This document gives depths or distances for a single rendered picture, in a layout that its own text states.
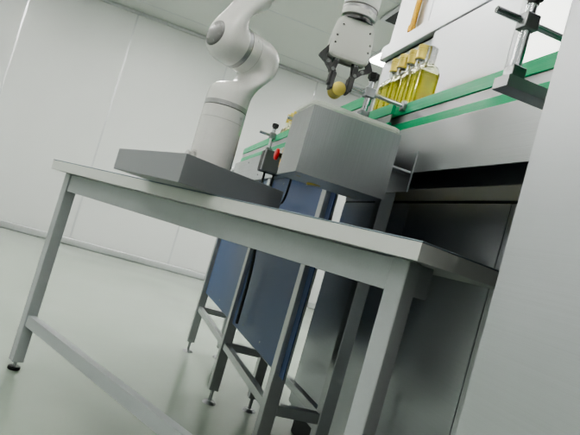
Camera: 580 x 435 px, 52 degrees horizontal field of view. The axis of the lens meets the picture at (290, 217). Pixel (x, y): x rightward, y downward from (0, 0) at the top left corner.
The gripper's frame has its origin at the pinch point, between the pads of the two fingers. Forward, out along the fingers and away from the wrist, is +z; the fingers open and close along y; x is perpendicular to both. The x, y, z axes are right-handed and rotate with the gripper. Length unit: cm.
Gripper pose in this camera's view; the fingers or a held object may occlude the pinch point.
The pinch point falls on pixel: (339, 83)
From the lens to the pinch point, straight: 145.4
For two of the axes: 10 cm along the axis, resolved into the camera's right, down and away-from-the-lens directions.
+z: -2.8, 9.6, -0.3
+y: -9.4, -2.8, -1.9
